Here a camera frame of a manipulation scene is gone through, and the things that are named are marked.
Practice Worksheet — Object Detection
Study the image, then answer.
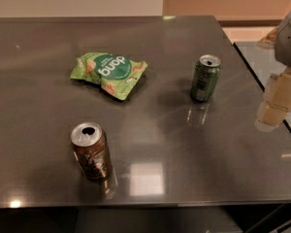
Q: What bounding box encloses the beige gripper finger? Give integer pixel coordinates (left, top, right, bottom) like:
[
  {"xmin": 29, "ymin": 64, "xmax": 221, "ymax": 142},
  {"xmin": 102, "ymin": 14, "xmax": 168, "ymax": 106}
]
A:
[{"xmin": 255, "ymin": 67, "xmax": 291, "ymax": 132}]

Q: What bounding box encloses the green soda can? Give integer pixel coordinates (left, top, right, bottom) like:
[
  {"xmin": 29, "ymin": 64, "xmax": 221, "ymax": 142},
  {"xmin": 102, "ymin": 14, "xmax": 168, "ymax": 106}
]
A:
[{"xmin": 190, "ymin": 54, "xmax": 221, "ymax": 102}]

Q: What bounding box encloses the brown soda can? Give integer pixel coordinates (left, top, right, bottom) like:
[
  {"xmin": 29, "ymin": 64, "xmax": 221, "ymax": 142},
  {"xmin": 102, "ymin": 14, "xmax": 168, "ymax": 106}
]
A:
[{"xmin": 71, "ymin": 122, "xmax": 113, "ymax": 181}]

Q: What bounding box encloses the grey side table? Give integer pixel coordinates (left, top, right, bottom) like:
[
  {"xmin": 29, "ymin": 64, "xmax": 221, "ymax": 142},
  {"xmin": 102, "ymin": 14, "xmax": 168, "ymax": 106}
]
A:
[{"xmin": 233, "ymin": 41, "xmax": 291, "ymax": 148}]

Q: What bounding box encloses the green snack chip bag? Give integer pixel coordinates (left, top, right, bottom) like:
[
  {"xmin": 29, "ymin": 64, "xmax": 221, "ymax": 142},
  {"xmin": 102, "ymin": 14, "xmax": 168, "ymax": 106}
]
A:
[{"xmin": 70, "ymin": 52, "xmax": 147, "ymax": 101}]

